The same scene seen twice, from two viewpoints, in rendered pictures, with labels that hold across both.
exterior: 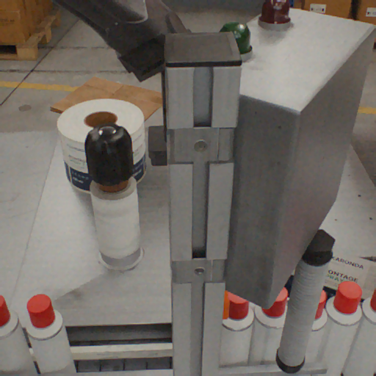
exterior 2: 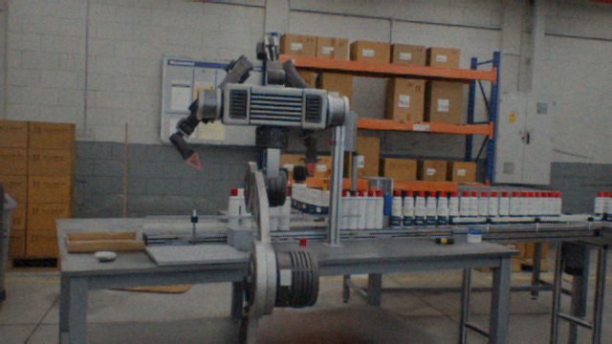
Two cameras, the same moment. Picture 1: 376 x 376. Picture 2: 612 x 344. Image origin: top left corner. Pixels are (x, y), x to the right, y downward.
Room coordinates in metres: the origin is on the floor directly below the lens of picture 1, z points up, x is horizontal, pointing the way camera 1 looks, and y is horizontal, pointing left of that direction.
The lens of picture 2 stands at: (-2.29, 1.15, 1.32)
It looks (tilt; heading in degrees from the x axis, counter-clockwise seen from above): 3 degrees down; 339
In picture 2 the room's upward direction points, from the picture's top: 3 degrees clockwise
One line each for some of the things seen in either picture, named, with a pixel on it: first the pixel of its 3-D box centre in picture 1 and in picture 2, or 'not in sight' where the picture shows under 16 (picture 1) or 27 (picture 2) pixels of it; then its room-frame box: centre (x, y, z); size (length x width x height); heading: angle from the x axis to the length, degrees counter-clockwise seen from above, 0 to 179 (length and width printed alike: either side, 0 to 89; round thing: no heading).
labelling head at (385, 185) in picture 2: not in sight; (377, 202); (0.54, -0.38, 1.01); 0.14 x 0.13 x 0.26; 93
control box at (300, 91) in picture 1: (267, 150); (344, 131); (0.35, -0.07, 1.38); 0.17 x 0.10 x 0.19; 148
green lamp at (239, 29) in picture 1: (234, 38); not in sight; (0.33, -0.04, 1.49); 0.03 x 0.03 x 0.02
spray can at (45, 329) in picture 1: (51, 346); (285, 209); (0.42, 0.20, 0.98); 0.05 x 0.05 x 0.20
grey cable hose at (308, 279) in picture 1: (302, 308); (354, 172); (0.34, -0.13, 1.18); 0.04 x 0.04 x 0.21
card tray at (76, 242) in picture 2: not in sight; (103, 241); (0.39, 1.04, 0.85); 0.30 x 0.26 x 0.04; 93
